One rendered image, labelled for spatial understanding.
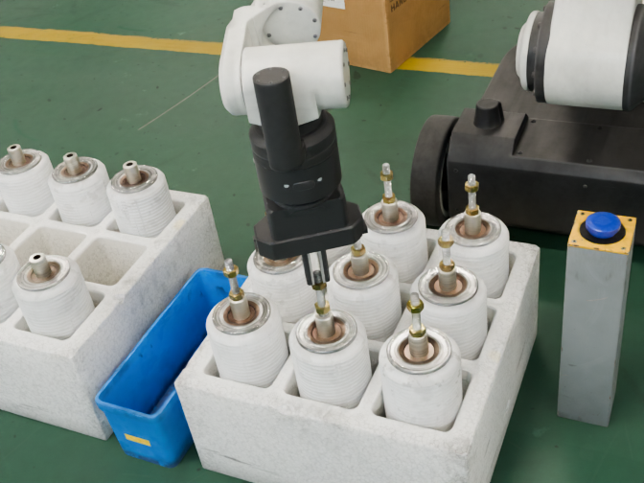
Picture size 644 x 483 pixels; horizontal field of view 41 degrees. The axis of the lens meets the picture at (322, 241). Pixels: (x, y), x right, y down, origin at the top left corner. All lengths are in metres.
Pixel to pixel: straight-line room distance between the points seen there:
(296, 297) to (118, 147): 0.96
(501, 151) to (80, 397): 0.76
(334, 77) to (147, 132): 1.28
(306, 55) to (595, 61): 0.50
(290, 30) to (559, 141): 0.68
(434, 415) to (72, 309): 0.54
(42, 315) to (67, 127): 0.97
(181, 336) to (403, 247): 0.40
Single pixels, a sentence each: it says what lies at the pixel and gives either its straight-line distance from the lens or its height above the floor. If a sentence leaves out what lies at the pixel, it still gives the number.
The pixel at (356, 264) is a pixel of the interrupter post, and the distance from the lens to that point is 1.12.
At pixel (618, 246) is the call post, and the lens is 1.07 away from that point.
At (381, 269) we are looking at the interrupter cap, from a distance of 1.13.
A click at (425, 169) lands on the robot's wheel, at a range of 1.49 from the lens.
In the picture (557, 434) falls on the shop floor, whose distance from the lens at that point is 1.27.
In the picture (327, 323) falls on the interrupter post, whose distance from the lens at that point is 1.04.
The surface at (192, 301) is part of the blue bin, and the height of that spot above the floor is 0.09.
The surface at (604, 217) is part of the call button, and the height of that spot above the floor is 0.33.
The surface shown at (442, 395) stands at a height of 0.22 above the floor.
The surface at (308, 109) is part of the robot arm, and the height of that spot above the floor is 0.58.
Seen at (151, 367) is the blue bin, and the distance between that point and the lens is 1.35.
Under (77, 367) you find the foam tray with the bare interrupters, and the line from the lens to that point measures 1.26.
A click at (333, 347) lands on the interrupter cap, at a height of 0.25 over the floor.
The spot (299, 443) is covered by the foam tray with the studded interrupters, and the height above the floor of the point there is 0.12.
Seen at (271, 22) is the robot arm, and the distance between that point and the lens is 0.92.
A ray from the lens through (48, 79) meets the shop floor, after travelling 2.45.
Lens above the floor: 0.99
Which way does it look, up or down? 38 degrees down
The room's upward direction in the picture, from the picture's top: 9 degrees counter-clockwise
